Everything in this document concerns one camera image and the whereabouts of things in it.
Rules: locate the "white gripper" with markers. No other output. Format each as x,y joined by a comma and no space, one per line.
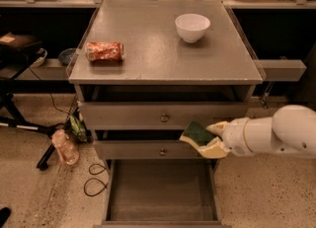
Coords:
234,137

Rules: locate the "green yellow sponge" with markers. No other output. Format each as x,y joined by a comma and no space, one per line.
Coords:
196,135

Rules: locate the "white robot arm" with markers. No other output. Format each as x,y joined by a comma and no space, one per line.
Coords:
290,131

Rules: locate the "grey bottom drawer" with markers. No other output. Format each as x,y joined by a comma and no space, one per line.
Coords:
161,194

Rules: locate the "grey drawer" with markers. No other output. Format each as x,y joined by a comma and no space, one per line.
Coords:
161,194
158,107
144,144

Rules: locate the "grey drawer cabinet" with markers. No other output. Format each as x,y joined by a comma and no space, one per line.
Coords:
155,55

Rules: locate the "grey middle drawer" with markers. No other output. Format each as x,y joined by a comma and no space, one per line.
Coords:
144,144

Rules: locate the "grey top drawer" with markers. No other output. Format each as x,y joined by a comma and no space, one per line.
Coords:
158,107

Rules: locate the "white bowl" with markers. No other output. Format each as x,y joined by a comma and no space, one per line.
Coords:
192,27

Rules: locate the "green bag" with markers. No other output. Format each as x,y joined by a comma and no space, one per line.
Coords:
78,128

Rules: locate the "clear plastic bottle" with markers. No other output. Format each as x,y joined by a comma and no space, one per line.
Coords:
65,147

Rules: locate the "dark small bowl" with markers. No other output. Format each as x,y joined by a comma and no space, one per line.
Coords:
66,55

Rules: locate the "black stand with legs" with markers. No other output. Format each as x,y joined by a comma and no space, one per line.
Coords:
17,54

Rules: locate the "black shoe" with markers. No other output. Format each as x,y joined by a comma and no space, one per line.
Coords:
4,215

